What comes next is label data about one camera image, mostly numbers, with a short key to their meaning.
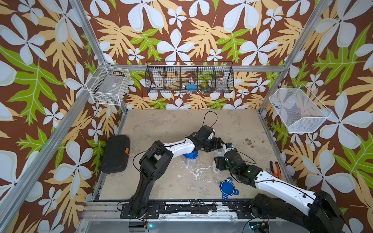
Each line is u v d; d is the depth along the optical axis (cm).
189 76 98
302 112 80
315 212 40
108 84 86
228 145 74
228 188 82
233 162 63
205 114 77
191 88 94
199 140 73
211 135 75
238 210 74
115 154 90
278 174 86
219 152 79
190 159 80
